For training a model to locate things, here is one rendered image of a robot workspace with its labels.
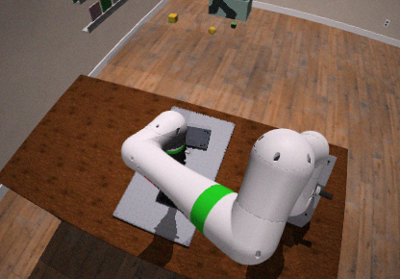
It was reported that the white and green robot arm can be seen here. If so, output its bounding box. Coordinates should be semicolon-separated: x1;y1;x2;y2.
121;111;333;266

